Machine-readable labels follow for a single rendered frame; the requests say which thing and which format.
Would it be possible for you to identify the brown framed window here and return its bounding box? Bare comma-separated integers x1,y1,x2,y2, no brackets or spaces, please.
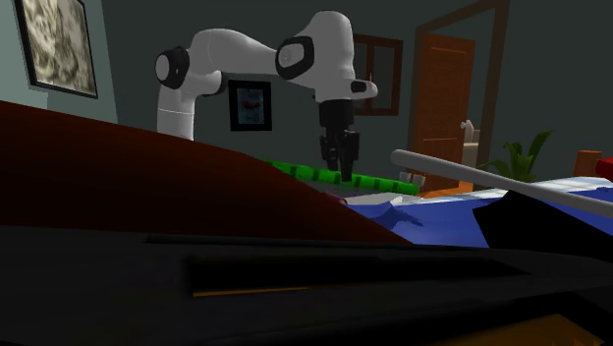
352,32,405,118

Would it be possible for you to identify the black angular object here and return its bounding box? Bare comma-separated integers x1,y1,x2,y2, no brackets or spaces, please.
472,189,613,263

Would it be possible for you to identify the green potted plant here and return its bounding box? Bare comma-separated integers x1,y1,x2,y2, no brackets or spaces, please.
478,129,556,184

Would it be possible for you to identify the red box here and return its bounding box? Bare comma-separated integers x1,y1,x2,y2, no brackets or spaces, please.
594,155,613,182

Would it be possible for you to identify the black flat device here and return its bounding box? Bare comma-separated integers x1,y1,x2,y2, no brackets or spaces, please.
0,224,613,346

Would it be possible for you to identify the small black framed picture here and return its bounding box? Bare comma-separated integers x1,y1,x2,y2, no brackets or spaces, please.
227,79,274,133

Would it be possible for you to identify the brown wooden door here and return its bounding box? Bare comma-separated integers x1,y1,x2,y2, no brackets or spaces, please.
407,0,512,194

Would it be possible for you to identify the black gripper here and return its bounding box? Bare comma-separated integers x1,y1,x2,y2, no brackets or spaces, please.
317,98,361,184

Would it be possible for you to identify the brown wooden furniture piece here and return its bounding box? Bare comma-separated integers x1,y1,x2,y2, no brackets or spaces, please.
572,149,603,179

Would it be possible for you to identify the dark red rounded object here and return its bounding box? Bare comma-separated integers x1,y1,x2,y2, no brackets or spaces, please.
0,99,413,246

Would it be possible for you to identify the large framed grey wall picture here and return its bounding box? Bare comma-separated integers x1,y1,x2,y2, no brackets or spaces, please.
13,0,99,100

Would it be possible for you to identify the green segmented bar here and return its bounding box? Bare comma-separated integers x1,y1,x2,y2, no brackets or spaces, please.
260,159,421,197

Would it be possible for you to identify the bed with blue cover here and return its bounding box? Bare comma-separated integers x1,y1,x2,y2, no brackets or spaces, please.
342,176,613,250

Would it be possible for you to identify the grey long rod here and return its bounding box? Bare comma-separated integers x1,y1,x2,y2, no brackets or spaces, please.
390,148,613,220

